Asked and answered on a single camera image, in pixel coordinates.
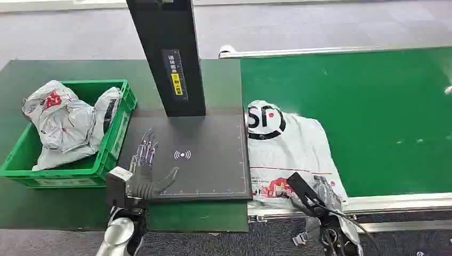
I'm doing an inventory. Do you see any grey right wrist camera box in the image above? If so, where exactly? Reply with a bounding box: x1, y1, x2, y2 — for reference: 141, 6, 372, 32
292, 217, 321, 247

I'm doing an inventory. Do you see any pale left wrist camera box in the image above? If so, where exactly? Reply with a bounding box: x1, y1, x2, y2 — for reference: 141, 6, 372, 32
105, 166, 134, 210

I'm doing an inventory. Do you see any green plastic crate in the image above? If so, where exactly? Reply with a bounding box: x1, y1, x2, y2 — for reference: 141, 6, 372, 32
0, 79, 138, 189

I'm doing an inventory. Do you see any black scanner base plate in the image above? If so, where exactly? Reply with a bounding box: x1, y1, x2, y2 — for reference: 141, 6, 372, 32
118, 114, 253, 202

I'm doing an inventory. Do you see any grey parcel with black print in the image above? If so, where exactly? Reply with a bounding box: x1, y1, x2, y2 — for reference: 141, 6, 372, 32
90, 86, 123, 151

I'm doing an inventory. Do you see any green conveyor belt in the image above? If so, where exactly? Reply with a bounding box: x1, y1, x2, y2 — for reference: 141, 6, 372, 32
240, 46, 452, 198

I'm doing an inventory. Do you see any silver conveyor frame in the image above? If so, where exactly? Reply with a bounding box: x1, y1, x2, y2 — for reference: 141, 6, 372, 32
217, 44, 452, 235

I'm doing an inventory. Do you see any grey parcel with red print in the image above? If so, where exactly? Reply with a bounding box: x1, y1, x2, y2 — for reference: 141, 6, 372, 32
21, 79, 98, 172

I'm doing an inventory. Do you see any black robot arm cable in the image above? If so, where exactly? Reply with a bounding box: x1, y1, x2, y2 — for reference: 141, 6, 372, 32
330, 209, 384, 256

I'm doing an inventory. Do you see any yellow black column label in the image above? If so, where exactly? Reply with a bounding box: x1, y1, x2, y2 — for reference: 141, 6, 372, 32
171, 73, 183, 97

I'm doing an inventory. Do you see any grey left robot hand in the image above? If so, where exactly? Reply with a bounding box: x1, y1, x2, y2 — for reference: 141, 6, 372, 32
127, 129, 180, 202

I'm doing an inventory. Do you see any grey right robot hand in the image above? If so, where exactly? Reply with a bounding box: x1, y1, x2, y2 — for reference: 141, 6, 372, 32
286, 172, 344, 218

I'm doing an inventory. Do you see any white SF parcel bag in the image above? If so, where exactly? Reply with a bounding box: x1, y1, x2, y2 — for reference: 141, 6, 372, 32
246, 100, 350, 210

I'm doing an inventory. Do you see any black scanner column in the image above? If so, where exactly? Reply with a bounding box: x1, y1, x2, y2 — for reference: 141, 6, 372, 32
126, 0, 207, 118

